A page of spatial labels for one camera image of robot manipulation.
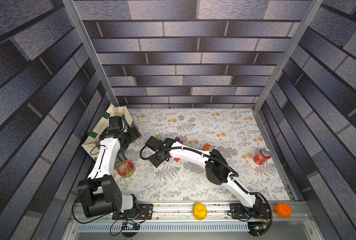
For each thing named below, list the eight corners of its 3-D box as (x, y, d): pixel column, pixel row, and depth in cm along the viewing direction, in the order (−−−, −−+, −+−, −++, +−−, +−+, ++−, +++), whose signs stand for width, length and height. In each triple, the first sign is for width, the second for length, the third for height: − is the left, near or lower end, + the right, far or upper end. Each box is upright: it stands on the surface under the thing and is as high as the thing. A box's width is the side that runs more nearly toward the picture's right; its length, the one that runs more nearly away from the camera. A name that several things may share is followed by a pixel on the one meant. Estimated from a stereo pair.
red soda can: (254, 165, 92) (263, 157, 83) (251, 157, 95) (259, 148, 86) (264, 165, 92) (273, 157, 83) (260, 157, 95) (269, 148, 86)
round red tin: (117, 178, 87) (114, 175, 84) (121, 163, 93) (119, 160, 90) (133, 178, 87) (131, 175, 84) (136, 163, 93) (134, 160, 90)
